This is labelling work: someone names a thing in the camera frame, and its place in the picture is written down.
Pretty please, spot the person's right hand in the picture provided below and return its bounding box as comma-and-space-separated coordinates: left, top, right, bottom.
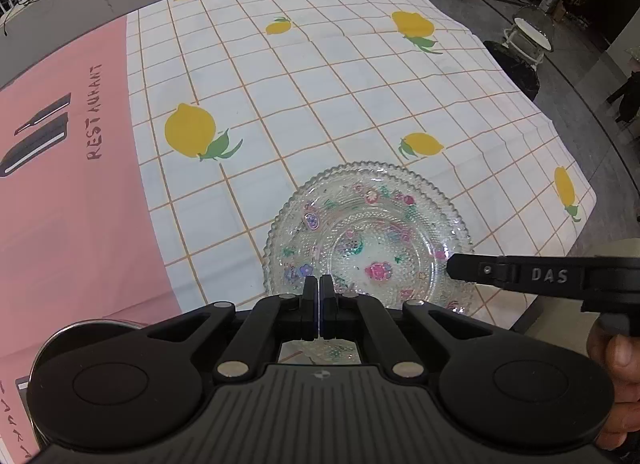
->
589, 317, 640, 451

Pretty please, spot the large stainless steel bowl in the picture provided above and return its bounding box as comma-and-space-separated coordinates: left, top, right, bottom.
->
31, 319, 148, 440

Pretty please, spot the large clear glass plate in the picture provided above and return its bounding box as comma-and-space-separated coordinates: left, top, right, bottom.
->
262, 161, 476, 366

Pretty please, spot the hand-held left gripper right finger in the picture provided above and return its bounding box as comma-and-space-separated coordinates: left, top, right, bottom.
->
319, 274, 494, 378

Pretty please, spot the black round stool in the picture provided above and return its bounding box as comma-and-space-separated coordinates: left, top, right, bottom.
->
485, 42, 541, 100

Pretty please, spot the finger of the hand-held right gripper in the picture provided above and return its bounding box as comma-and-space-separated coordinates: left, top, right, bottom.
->
445, 253, 597, 302

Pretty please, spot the pink printed placemat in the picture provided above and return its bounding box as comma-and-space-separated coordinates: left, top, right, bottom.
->
0, 14, 191, 464

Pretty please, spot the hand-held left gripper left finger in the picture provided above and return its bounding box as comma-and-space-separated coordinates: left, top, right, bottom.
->
144, 274, 319, 381

